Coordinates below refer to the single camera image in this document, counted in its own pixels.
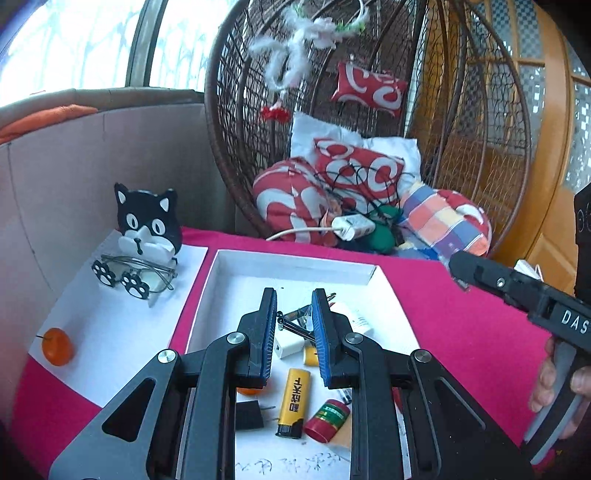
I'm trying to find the white cardboard box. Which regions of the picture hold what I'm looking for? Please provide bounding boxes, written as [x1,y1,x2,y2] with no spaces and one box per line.
[178,249,421,480]

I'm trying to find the wire frame glasses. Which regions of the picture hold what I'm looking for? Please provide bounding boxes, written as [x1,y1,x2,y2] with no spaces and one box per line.
[99,253,178,296]

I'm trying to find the brown wicker hanging chair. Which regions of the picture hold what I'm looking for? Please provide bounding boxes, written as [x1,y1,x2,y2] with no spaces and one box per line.
[205,0,548,259]

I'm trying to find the white power bank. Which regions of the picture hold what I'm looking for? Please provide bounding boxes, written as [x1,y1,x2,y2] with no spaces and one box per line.
[513,259,543,280]

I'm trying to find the white fluffy hanging ornament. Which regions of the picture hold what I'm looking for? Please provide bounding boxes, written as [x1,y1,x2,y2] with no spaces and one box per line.
[249,0,370,90]

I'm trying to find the white corded power adapter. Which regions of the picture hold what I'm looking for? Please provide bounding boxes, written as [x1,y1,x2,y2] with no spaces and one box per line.
[265,213,375,241]

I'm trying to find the white plastic bottle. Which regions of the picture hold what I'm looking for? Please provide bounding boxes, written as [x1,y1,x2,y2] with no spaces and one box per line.
[330,302,374,337]

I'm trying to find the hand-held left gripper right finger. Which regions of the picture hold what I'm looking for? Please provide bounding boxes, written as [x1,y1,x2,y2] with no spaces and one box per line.
[311,288,536,480]

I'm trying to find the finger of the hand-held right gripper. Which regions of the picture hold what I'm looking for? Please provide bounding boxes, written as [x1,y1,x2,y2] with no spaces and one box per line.
[449,250,550,319]

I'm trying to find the pink tablecloth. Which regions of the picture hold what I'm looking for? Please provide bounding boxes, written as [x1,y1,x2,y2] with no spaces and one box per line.
[9,226,568,480]

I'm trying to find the plaid and red cushion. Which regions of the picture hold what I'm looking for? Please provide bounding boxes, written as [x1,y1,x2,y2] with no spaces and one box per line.
[398,181,493,258]

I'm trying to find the window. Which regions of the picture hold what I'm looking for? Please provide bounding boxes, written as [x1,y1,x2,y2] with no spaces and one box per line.
[0,0,236,107]

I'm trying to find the square red white cushion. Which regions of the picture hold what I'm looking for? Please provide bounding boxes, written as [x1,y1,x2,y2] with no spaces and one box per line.
[313,137,406,206]

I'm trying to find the round red white cushion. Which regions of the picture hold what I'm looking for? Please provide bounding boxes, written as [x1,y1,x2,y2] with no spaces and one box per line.
[252,157,342,245]

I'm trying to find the yellow lighter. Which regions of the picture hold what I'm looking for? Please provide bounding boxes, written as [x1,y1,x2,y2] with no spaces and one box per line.
[276,368,311,439]

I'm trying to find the black power adapter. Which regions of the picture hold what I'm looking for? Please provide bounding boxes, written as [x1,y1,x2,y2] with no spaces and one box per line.
[235,399,276,432]

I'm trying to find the black cat glasses holder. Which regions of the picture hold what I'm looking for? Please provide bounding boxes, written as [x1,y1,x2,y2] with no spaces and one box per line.
[91,182,183,305]

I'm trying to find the green plush cushion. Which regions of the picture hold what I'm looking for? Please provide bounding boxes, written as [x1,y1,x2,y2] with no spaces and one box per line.
[367,205,402,254]

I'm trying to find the white paper sheet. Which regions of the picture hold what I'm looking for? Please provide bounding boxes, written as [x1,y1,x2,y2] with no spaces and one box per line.
[28,229,209,409]

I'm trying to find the person's right hand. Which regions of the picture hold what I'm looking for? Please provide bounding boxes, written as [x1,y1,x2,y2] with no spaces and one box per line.
[529,337,591,439]

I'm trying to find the orange cloth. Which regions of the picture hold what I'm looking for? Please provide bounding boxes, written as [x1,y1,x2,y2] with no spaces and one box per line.
[0,105,99,144]

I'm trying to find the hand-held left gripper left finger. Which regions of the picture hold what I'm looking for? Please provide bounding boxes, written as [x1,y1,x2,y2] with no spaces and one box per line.
[48,287,279,480]

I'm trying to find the beige cardboard screen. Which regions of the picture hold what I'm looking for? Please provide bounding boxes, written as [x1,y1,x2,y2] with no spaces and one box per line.
[0,104,236,356]

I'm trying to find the white charger plug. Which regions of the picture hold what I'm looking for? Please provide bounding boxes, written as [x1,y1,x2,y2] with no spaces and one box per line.
[271,336,308,360]

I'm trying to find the small red white hanging pillow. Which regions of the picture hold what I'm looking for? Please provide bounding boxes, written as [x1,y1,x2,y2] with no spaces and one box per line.
[331,61,409,116]

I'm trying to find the wooden door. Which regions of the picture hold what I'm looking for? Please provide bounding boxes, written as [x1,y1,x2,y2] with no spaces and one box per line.
[409,0,591,287]

